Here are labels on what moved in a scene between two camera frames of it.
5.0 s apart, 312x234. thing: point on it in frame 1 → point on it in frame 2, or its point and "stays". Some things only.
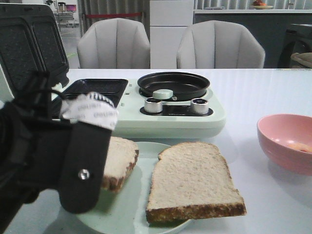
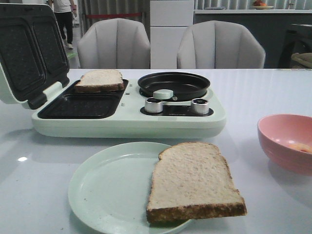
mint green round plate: [124, 211] stays
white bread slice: [191, 180] stays
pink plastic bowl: [286, 140] stays
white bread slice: [123, 153] → [100, 80]
